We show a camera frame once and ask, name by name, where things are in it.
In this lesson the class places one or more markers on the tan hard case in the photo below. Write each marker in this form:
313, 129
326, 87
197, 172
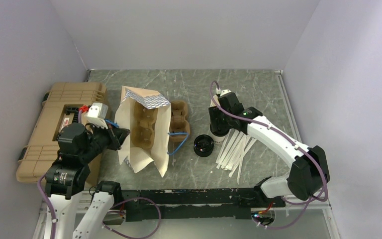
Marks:
60, 107

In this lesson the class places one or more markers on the pile of wrapped straws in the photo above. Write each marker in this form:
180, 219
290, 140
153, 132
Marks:
234, 147

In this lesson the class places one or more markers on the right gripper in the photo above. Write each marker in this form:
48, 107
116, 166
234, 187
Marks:
215, 113

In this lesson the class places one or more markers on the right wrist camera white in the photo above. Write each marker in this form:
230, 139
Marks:
220, 93

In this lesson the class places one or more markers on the stack of paper cups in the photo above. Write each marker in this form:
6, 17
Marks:
214, 101

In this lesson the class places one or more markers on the patterned paper bag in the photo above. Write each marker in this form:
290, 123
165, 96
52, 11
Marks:
137, 158

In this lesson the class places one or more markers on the cardboard cup carrier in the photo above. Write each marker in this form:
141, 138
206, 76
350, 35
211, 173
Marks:
179, 121
142, 133

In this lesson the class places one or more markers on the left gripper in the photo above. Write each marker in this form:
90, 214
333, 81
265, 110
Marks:
119, 137

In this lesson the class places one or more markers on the single white paper cup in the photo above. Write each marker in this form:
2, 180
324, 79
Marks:
218, 139

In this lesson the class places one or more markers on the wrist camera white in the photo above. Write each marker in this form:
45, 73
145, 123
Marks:
220, 93
95, 114

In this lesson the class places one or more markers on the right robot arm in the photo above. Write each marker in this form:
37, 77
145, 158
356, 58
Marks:
309, 174

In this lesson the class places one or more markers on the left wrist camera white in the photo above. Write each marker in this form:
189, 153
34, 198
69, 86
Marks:
95, 114

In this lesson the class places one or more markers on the stack of black lids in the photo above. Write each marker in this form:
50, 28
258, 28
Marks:
203, 145

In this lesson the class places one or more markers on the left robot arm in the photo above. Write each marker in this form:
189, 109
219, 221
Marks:
65, 180

